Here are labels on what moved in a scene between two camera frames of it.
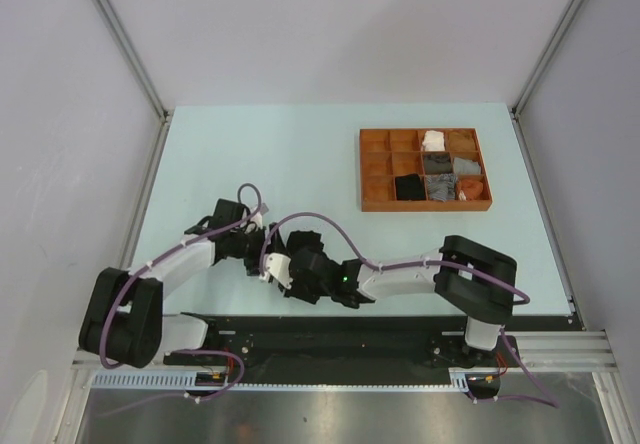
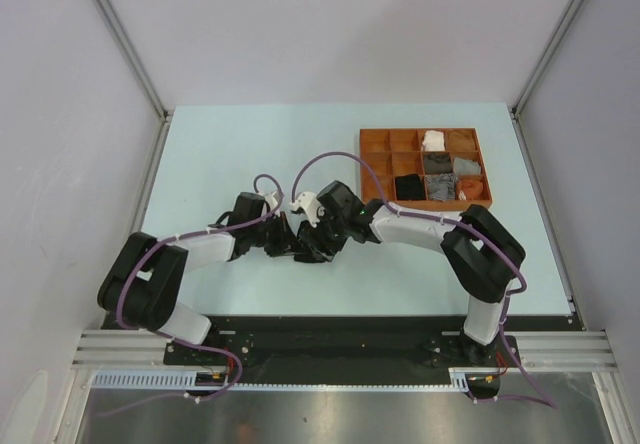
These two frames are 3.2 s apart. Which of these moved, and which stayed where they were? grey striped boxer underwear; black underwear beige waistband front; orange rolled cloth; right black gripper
Moved: right black gripper
Stayed: orange rolled cloth; black underwear beige waistband front; grey striped boxer underwear
